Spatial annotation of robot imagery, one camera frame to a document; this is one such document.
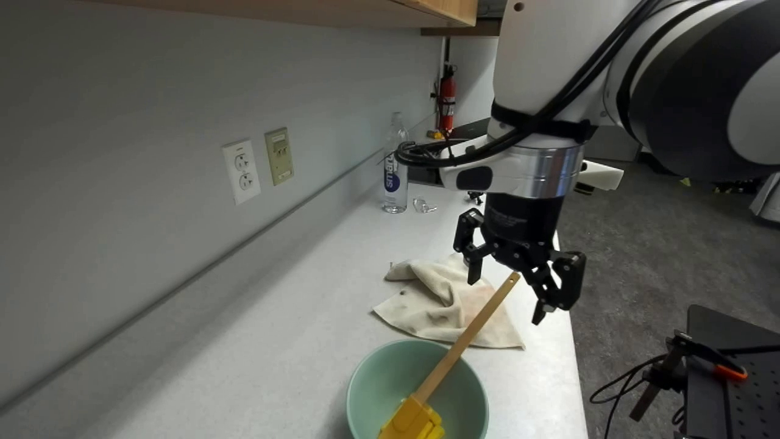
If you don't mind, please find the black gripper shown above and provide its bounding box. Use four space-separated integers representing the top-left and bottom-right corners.
452 193 588 326

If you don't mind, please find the beige wall switch plate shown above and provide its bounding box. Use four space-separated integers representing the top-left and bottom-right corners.
264 125 297 188

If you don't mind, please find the red fire extinguisher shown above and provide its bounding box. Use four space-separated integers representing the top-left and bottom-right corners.
430 34 459 140

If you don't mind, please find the black clamp with orange handle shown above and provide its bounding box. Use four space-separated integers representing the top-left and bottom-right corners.
588 329 750 423

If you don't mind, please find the wooden spatula with yellow head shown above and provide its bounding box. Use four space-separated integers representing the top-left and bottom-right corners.
375 270 525 439

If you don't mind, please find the wooden wall cabinet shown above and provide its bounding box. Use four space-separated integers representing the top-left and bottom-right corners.
80 0 483 34

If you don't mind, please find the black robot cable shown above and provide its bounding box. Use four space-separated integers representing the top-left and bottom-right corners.
396 0 678 168

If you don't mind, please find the cream stained cloth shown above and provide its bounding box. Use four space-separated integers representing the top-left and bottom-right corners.
371 254 527 351

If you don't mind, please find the green bowl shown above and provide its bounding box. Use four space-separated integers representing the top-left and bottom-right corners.
345 338 492 439

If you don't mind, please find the white wall outlet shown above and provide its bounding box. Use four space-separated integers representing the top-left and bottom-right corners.
221 136 264 206

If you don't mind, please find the clear plastic water bottle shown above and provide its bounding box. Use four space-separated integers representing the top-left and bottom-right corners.
377 111 412 217

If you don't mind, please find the black perforated table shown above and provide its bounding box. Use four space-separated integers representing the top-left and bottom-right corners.
681 301 780 439

